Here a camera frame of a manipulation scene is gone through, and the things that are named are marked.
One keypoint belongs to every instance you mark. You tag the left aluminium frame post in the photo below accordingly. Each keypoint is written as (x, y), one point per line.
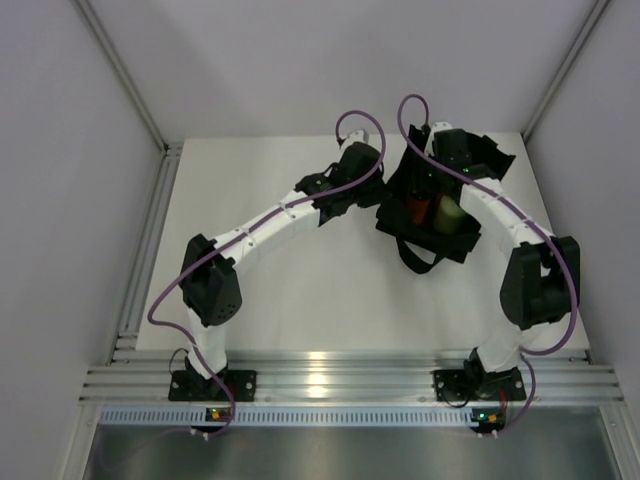
(108, 49)

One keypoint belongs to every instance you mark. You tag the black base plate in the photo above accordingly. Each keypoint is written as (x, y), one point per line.
(457, 387)
(189, 386)

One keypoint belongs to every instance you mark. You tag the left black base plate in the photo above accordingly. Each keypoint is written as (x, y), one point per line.
(189, 386)

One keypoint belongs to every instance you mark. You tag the aluminium front rail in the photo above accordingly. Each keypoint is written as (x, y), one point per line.
(349, 378)

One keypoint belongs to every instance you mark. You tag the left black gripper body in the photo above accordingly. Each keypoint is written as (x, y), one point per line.
(364, 193)

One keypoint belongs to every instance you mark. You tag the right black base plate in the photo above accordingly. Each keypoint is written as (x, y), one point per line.
(457, 387)

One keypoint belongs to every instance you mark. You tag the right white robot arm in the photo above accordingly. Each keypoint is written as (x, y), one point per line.
(540, 286)

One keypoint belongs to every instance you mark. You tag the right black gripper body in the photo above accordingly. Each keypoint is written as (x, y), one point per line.
(433, 169)

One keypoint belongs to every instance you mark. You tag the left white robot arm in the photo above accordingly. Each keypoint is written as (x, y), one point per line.
(212, 291)

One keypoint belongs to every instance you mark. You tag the black canvas bag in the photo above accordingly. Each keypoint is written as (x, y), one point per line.
(421, 247)

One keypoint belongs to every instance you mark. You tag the aluminium frame post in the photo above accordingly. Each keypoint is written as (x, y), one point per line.
(571, 54)
(108, 49)

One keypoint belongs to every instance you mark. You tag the grey slotted cable duct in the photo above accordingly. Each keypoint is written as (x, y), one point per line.
(201, 416)

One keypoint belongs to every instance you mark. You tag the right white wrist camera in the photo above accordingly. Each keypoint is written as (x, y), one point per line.
(441, 126)

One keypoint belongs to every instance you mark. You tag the right aluminium frame post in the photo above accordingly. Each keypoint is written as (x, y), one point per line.
(571, 54)

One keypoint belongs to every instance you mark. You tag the yellow-green pump bottle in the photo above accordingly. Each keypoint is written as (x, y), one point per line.
(448, 217)

